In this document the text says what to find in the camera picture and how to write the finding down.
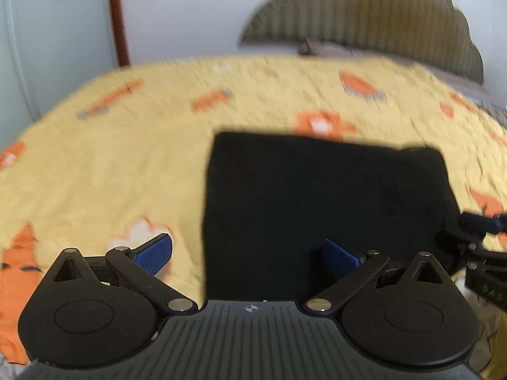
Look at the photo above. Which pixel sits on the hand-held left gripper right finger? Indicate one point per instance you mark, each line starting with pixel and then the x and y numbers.
pixel 340 255

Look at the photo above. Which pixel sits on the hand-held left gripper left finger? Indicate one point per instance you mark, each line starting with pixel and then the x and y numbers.
pixel 154 251

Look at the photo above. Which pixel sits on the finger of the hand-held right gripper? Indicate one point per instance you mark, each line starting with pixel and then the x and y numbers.
pixel 471 249
pixel 483 223

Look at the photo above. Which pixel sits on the black pants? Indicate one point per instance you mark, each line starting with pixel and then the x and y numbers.
pixel 317 194

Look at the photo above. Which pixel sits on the yellow printed blanket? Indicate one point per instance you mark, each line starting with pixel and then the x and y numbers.
pixel 119 158

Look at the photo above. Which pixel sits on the white grey patterned cloth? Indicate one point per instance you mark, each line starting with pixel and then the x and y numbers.
pixel 493 109

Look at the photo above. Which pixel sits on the frosted glass door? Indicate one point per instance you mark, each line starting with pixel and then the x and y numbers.
pixel 51 47

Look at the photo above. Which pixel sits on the olive ribbed cloud-shaped headboard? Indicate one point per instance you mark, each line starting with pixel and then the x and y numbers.
pixel 376 16

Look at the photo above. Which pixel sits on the wooden door frame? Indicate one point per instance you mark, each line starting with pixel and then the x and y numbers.
pixel 119 16

